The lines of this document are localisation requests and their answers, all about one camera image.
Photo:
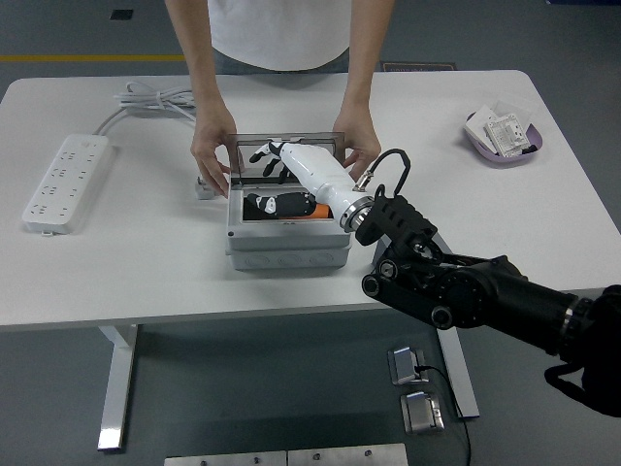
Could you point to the person's right hand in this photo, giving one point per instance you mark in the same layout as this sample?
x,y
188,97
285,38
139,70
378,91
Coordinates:
x,y
211,141

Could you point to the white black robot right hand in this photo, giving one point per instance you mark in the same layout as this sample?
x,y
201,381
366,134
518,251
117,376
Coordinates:
x,y
315,167

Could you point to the person's left hand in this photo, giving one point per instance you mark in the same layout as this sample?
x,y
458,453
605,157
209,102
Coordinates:
x,y
359,138

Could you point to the transparent hinged box lid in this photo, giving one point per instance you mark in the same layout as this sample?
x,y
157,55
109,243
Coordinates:
x,y
291,137

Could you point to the orange cylindrical battery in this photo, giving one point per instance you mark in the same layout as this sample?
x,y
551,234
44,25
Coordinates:
x,y
322,212

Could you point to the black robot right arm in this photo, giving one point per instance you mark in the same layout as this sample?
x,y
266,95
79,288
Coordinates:
x,y
485,291

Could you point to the person's left forearm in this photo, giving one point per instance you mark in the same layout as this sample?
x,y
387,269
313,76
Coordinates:
x,y
361,58

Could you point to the person's right forearm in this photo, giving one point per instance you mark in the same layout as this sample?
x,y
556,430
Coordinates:
x,y
199,58

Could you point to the grey plastic junction box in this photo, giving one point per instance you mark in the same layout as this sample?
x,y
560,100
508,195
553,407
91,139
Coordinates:
x,y
286,252

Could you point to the white card box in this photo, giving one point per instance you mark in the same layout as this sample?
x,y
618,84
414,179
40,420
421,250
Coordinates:
x,y
478,123

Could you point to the dark floor mat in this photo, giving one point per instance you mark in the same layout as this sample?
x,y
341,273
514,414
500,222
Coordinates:
x,y
419,67

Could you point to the person torso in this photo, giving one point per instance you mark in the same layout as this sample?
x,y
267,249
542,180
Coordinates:
x,y
281,29

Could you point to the purple plastic tray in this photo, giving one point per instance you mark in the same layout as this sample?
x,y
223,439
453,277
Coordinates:
x,y
490,157

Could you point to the white power strip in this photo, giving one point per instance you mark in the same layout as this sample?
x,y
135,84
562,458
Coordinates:
x,y
63,184

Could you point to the black square floor cover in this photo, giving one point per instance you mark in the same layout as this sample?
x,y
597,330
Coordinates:
x,y
121,14

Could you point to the clear plastic bag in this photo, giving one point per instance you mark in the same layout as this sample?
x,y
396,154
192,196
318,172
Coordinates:
x,y
514,104

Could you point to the small black part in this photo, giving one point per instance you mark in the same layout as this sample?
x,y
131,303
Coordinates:
x,y
532,148

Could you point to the silver foot pedal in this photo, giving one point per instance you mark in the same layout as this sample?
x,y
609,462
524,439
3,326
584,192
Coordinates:
x,y
405,364
422,412

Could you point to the white table leg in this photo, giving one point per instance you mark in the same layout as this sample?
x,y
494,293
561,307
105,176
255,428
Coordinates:
x,y
116,388
461,378

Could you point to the grey metal plate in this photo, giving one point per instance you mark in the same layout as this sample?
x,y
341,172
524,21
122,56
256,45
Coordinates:
x,y
223,459

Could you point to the white printed switch panel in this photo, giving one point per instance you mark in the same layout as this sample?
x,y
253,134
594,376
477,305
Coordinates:
x,y
507,136

